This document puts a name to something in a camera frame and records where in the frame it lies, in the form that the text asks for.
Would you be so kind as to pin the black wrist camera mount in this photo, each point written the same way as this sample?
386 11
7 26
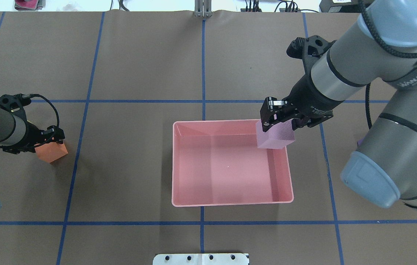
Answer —
15 104

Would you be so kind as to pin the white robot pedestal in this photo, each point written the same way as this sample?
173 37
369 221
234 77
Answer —
202 259

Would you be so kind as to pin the pink foam block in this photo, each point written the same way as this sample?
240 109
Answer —
277 137

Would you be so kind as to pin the black pink pouch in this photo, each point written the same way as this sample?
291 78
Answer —
29 5

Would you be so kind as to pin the pink plastic bin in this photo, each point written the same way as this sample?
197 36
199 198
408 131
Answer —
219 163

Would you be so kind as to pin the aluminium frame post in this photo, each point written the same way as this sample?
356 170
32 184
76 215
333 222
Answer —
203 8

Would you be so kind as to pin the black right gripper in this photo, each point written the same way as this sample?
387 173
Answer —
308 97

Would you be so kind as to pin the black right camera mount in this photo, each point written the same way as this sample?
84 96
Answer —
309 50

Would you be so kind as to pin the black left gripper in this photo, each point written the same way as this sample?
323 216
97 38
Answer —
30 136

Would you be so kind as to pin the orange foam block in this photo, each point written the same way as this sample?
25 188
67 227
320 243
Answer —
51 152

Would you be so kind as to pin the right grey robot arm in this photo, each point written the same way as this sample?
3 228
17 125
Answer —
382 43

